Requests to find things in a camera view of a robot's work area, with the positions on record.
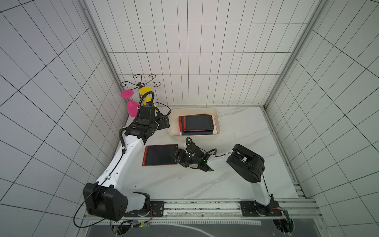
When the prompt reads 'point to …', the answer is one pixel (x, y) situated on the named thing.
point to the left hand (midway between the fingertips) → (160, 123)
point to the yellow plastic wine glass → (144, 89)
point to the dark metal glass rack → (140, 85)
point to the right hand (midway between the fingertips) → (172, 152)
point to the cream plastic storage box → (175, 113)
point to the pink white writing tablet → (201, 132)
